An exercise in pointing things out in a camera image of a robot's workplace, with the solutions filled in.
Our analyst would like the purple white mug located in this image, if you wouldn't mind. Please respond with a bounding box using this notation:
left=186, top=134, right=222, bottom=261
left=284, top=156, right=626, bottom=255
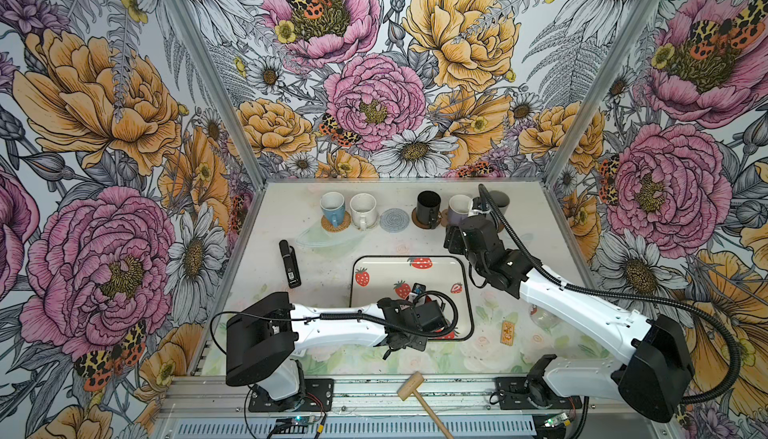
left=447, top=194, right=473, bottom=226

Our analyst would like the grey mug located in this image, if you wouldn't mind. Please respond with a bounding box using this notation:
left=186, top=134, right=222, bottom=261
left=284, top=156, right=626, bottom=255
left=488, top=190, right=510, bottom=232

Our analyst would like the black mug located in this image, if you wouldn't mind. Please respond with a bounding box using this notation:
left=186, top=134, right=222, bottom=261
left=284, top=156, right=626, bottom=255
left=416, top=190, right=441, bottom=229

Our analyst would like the glossy brown round coaster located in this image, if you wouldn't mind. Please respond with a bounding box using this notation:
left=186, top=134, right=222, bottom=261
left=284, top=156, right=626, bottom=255
left=411, top=208, right=444, bottom=229

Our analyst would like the blue grey woven coaster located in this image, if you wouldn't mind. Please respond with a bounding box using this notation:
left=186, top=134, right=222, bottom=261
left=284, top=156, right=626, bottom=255
left=379, top=208, right=410, bottom=234

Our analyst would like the woven straw round coaster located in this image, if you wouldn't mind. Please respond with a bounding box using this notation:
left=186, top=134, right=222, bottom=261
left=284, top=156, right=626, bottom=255
left=320, top=210, right=352, bottom=234

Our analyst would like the blue floral mug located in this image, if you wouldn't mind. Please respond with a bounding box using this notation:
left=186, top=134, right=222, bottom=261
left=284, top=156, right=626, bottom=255
left=320, top=191, right=346, bottom=228

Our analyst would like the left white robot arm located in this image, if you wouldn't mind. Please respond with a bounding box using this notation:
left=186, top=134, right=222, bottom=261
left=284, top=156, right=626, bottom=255
left=224, top=290, right=459, bottom=409

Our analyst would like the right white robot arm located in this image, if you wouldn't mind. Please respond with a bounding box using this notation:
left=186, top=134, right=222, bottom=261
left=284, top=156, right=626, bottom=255
left=444, top=215, right=694, bottom=423

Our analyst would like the strawberry print serving tray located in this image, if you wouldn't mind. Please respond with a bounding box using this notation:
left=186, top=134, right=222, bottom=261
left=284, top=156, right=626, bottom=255
left=350, top=255, right=475, bottom=341

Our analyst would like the wooden mallet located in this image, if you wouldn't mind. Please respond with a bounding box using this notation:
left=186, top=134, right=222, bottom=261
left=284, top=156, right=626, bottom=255
left=397, top=372, right=454, bottom=439

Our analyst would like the small orange biscuit block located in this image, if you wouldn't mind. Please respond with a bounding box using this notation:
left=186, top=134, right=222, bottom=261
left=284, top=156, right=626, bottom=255
left=500, top=320, right=515, bottom=346

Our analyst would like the black stapler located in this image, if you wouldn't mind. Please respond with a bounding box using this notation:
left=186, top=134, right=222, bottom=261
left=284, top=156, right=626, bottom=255
left=279, top=239, right=302, bottom=289

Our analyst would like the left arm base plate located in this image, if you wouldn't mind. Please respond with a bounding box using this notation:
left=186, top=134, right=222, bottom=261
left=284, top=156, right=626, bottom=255
left=247, top=378, right=335, bottom=413

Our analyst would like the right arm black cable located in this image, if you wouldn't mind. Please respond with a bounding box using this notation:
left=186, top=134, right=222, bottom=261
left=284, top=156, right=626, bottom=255
left=478, top=183, right=742, bottom=439

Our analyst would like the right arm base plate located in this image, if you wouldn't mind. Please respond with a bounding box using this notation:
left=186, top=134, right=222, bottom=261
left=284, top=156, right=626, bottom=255
left=494, top=376, right=582, bottom=410

